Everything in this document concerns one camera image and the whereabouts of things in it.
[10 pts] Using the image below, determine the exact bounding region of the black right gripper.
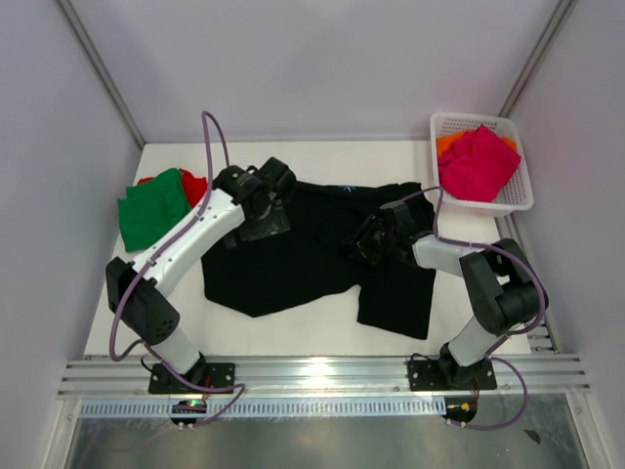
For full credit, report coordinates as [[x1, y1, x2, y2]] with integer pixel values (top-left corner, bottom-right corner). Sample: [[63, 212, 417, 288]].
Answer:
[[339, 215, 396, 267]]

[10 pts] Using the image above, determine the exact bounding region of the black t shirt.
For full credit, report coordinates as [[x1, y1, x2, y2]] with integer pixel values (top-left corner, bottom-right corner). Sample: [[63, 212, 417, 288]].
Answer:
[[201, 182, 436, 340]]

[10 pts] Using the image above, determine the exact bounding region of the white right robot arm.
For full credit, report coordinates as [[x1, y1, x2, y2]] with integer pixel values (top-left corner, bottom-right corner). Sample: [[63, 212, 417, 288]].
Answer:
[[345, 201, 548, 391]]

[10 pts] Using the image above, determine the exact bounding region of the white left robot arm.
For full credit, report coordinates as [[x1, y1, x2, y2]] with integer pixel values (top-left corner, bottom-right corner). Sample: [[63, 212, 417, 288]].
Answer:
[[105, 157, 296, 393]]

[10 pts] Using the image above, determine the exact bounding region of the red t shirt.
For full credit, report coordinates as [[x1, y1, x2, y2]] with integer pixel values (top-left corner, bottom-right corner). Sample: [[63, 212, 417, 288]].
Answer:
[[127, 168, 207, 207]]

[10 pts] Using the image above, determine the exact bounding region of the orange t shirt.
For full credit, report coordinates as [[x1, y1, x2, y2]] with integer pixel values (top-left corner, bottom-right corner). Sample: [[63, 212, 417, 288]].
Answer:
[[436, 131, 518, 156]]

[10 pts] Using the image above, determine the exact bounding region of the pink t shirt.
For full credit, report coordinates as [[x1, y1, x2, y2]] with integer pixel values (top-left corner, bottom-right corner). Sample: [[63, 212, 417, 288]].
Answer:
[[436, 125, 521, 203]]

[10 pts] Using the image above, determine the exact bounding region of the green t shirt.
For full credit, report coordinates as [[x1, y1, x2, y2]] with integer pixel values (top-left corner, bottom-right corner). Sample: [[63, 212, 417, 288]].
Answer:
[[117, 168, 191, 252]]

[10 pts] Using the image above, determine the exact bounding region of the white plastic basket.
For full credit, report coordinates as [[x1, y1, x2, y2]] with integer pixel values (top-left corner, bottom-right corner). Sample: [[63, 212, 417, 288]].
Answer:
[[430, 112, 534, 217]]

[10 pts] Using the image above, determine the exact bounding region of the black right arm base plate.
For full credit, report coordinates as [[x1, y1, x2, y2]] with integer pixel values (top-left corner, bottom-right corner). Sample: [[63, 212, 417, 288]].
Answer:
[[405, 354, 497, 392]]

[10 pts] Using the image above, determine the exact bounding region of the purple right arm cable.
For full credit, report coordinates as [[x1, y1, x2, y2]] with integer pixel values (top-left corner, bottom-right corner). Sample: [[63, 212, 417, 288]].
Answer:
[[399, 186, 549, 432]]

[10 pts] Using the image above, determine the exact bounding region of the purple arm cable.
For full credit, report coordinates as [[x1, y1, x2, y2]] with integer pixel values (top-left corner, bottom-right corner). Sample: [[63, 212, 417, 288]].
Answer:
[[107, 110, 248, 431], [399, 186, 549, 432]]

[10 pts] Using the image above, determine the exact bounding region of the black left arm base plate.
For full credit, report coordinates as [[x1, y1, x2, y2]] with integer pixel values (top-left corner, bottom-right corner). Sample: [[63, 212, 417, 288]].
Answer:
[[147, 362, 235, 395]]

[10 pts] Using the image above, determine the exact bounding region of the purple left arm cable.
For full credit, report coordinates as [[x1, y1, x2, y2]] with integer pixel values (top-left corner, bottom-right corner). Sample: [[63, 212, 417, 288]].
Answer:
[[107, 110, 248, 431]]

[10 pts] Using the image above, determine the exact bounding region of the grey slotted cable duct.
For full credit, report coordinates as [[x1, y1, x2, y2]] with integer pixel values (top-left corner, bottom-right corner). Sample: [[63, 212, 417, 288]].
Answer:
[[77, 395, 446, 419]]

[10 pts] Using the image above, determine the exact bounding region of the aluminium front rail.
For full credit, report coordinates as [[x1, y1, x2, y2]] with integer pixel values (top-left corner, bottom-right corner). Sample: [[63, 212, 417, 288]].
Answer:
[[57, 354, 591, 399]]

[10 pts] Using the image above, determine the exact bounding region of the right rear frame post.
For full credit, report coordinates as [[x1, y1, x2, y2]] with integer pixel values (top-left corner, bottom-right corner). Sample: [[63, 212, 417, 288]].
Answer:
[[498, 0, 579, 118]]

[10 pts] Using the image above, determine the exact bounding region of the frame post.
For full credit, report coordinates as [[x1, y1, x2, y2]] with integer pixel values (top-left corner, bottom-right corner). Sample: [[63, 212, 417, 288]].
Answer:
[[53, 0, 146, 150], [498, 0, 579, 118]]

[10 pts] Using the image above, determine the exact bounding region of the left rear frame post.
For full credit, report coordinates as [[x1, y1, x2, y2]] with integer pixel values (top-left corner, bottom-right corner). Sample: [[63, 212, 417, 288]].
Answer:
[[53, 0, 146, 150]]

